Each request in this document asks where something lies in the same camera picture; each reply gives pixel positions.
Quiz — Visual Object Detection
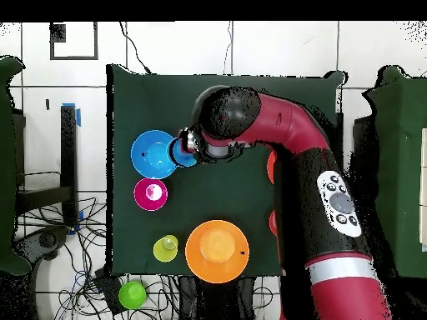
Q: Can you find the blue cup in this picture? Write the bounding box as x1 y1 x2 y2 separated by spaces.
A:
167 137 199 168

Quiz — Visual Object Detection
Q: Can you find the translucent yellow cup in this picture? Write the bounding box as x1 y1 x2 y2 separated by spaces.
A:
152 234 179 263

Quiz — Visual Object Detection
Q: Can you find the large blue bowl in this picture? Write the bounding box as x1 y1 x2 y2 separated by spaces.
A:
130 129 179 180

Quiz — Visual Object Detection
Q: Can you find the dark green table cloth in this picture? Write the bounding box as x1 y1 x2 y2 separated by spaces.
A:
105 63 346 278

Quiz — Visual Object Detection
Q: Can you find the pink bowl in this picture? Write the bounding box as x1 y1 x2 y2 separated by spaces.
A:
133 177 168 212

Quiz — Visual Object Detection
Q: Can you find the large shallow orange bowl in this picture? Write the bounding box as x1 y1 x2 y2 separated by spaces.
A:
266 150 278 185

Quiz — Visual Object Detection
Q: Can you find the blue tape strip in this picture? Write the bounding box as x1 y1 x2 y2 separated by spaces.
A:
62 102 82 128

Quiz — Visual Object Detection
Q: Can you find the large yellow bowl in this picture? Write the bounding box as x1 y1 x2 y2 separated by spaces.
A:
184 219 250 284

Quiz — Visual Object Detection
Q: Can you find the small orange bowl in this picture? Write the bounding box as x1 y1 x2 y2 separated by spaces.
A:
269 209 279 237

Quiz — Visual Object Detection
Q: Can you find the green cup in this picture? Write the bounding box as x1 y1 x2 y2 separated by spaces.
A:
118 281 148 311

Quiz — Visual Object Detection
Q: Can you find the black square floor marker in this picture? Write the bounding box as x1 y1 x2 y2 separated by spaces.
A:
49 22 99 61

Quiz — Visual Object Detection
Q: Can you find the black stand base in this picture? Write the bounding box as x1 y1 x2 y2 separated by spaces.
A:
14 225 71 264

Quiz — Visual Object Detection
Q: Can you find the neighbouring green table cloth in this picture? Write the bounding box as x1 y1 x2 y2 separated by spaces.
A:
0 56 33 276
362 64 427 280

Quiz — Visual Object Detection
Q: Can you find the thin black floor cable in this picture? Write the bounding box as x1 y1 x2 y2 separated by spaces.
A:
118 22 151 75

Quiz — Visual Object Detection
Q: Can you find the black table frame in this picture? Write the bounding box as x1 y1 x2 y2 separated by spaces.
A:
13 104 79 228

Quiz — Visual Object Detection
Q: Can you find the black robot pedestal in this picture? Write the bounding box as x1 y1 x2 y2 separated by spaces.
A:
179 275 258 320

